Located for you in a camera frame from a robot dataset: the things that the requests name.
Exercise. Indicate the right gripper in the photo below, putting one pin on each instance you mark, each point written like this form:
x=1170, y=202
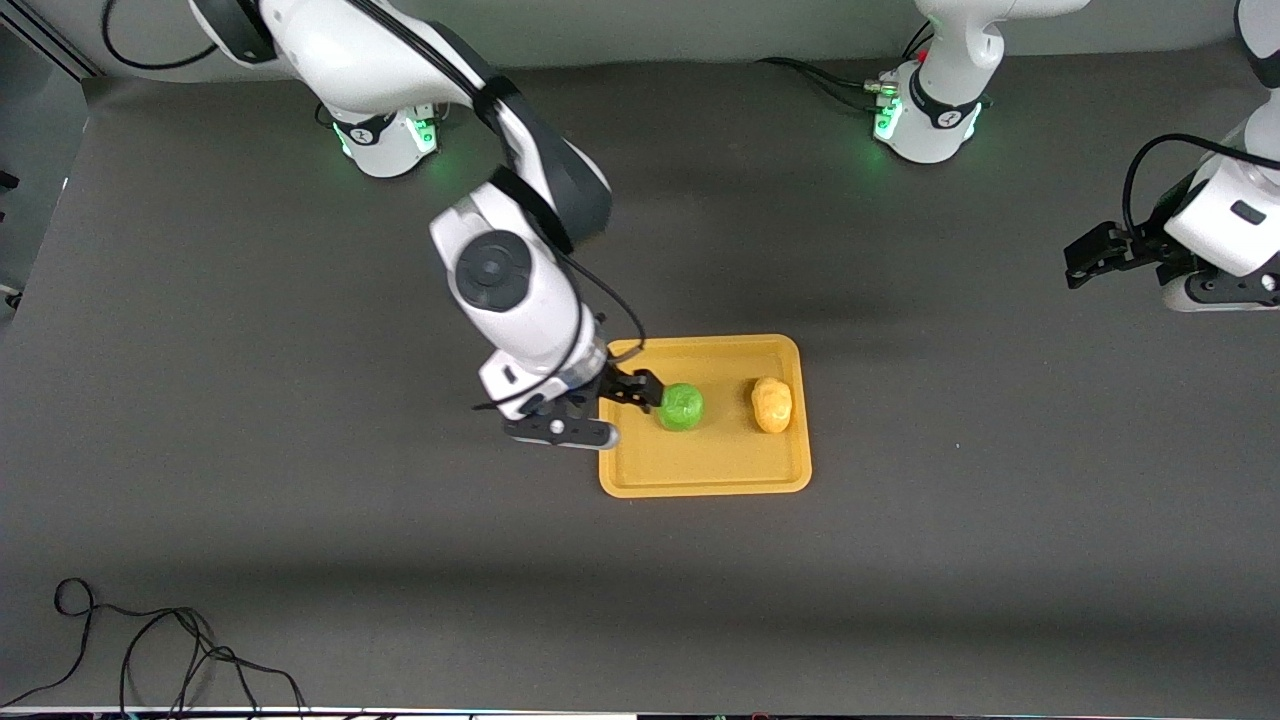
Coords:
x=616, y=384

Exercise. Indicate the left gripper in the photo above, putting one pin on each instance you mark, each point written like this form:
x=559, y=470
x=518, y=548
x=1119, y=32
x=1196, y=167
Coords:
x=1143, y=244

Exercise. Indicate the green apple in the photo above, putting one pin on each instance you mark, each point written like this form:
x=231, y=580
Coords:
x=682, y=408

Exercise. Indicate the yellow potato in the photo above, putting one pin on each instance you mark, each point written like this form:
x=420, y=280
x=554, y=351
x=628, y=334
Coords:
x=772, y=405

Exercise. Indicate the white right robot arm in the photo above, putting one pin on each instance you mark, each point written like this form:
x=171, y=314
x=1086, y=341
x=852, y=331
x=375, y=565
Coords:
x=510, y=280

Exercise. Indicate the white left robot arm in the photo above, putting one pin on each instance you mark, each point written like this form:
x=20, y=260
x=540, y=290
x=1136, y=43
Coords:
x=945, y=100

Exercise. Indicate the yellow plastic tray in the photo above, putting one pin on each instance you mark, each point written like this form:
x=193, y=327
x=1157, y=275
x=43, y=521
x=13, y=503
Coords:
x=700, y=465

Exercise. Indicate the dark grey table mat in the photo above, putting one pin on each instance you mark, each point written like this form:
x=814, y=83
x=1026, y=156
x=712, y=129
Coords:
x=600, y=600

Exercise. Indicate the black frame strut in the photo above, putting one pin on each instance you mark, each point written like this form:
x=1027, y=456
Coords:
x=62, y=45

